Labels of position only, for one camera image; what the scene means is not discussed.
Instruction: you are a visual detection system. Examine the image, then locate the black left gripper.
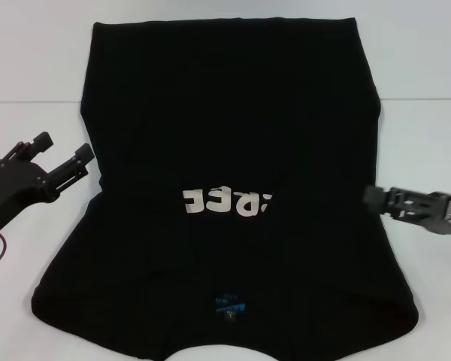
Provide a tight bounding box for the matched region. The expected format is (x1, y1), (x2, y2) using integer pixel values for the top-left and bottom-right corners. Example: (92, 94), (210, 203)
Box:
(0, 131), (95, 244)

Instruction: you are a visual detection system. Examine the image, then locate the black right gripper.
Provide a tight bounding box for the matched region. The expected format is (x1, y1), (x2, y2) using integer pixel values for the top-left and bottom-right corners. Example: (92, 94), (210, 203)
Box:
(362, 185), (451, 238)

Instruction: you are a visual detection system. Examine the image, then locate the black T-shirt with white lettering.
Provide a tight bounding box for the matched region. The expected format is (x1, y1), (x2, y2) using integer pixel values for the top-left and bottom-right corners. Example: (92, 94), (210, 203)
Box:
(29, 15), (418, 361)

